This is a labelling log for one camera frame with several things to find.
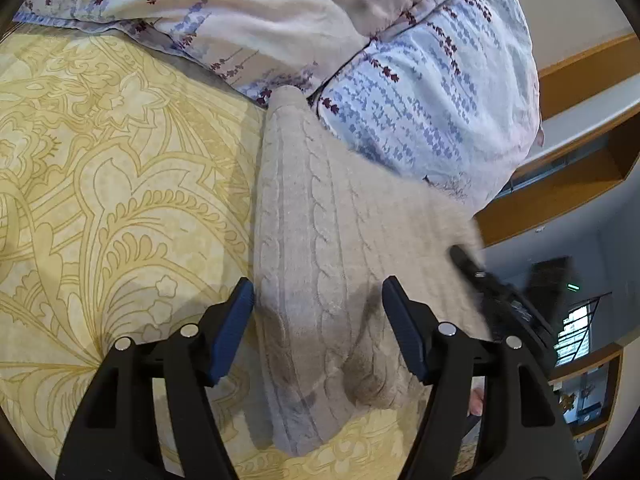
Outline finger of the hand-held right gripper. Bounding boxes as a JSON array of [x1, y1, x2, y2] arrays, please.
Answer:
[[450, 245, 493, 291]]

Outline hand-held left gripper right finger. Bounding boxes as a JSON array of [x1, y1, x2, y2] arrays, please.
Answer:
[[381, 275, 586, 480]]

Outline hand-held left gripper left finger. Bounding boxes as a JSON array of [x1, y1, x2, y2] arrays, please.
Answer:
[[54, 276, 257, 480]]

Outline beige cable-knit sweater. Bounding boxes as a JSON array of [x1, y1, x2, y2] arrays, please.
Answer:
[[250, 85, 493, 458]]

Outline window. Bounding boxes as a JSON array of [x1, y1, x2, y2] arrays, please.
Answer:
[[554, 295, 615, 367]]

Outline wooden shelf unit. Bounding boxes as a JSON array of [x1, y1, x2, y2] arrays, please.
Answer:
[[547, 345, 626, 463]]

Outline wooden cabinet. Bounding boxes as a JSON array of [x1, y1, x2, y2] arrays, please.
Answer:
[[475, 32, 640, 248]]

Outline blue floral pillow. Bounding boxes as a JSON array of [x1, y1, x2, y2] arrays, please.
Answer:
[[310, 0, 546, 216]]

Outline yellow patterned bed sheet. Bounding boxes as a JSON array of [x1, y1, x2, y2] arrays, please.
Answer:
[[0, 30, 481, 480]]

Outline pink floral pillow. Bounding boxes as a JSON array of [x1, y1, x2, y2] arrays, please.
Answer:
[[12, 0, 493, 106]]

